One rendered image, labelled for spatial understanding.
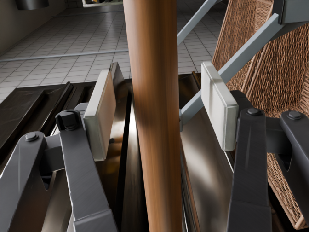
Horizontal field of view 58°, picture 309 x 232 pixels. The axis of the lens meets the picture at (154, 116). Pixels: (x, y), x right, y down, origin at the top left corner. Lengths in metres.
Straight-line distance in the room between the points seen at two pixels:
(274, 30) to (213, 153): 0.63
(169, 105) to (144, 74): 0.03
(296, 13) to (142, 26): 0.46
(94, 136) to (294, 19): 0.49
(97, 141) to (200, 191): 0.85
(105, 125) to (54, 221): 0.81
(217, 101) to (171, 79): 0.03
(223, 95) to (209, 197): 0.82
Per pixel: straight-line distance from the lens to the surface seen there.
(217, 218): 0.91
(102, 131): 0.16
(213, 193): 0.97
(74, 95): 1.74
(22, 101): 1.82
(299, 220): 0.86
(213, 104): 0.18
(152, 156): 0.20
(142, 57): 0.16
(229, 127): 0.16
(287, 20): 0.59
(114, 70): 1.59
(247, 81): 1.24
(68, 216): 0.77
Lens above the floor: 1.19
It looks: level
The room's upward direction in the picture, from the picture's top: 95 degrees counter-clockwise
